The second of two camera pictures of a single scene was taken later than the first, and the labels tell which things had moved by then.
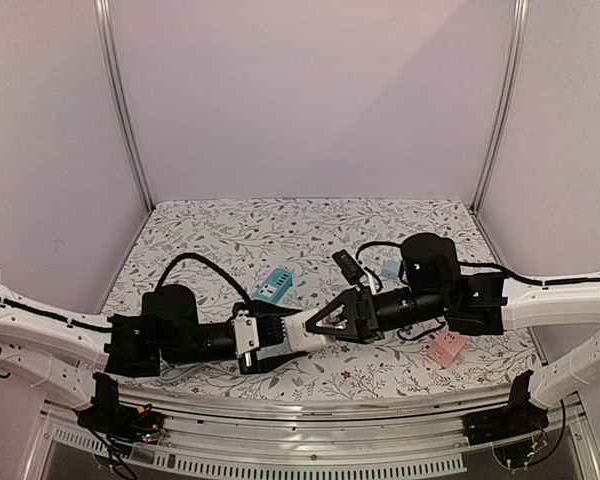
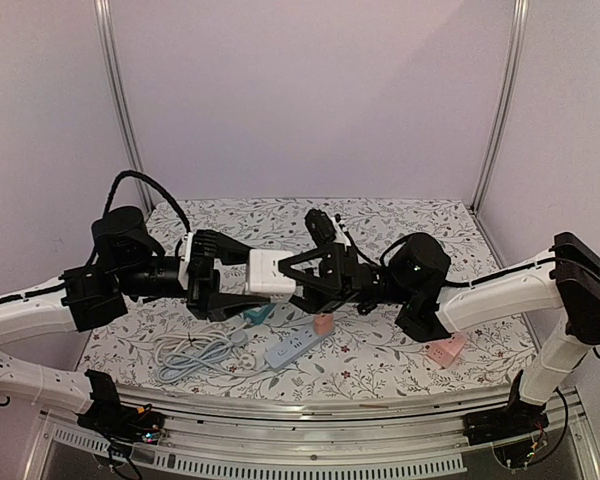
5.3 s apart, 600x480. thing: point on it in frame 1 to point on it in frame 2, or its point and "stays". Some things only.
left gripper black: (263, 364) to (203, 297)
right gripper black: (366, 316) to (337, 273)
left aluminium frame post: (105, 23) stays
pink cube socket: (445, 346) stays
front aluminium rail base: (130, 432) stays
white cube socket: (299, 339) to (265, 273)
